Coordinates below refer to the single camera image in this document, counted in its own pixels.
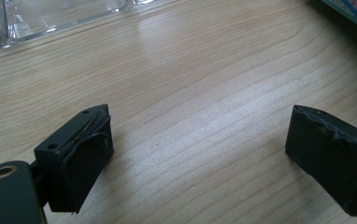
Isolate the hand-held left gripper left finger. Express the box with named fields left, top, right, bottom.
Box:
left=34, top=104, right=115, bottom=215

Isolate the clear acrylic book rack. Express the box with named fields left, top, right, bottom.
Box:
left=0, top=0, right=162, bottom=57

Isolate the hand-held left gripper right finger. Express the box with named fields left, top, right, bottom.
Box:
left=284, top=105, right=357, bottom=217

